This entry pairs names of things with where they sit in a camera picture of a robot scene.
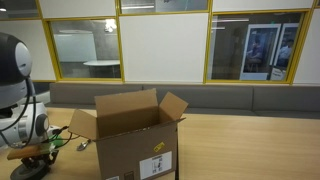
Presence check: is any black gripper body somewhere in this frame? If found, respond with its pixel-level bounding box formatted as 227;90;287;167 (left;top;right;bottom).
20;150;60;169

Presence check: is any dark masking tape roll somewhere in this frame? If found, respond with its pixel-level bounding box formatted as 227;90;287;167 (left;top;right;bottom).
9;162;51;180

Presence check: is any small green object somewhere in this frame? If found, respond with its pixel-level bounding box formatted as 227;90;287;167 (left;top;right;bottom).
49;133;65;148

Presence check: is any adjustable spanner yellow black handle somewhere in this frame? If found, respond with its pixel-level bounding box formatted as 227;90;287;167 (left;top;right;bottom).
76;138;93;152

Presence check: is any brown cardboard shipping box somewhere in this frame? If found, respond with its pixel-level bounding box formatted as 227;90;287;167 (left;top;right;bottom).
68;88;189;180

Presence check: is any round white meeting table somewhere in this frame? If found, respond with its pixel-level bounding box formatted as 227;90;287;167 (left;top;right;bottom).
83;59;121;79

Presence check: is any white whiteboard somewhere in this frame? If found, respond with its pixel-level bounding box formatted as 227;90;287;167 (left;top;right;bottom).
54;32;98;63

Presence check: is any yellow framed meeting room window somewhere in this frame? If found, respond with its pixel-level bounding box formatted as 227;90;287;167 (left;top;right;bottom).
43;18;125;83

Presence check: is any yellow framed small transom window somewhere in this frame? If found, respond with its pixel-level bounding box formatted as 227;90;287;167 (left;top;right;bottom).
0;0;43;21

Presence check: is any yellow framed wide transom window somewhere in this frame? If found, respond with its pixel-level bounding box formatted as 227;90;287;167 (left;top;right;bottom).
116;0;212;16

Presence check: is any long grey bench sofa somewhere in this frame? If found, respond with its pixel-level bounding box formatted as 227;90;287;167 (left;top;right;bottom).
44;82;320;120

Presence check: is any yellow framed poster window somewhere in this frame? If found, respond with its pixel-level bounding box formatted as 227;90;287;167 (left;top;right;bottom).
203;9;313;84

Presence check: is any small white floor sign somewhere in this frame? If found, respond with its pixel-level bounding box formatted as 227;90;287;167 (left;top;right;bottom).
270;67;287;81

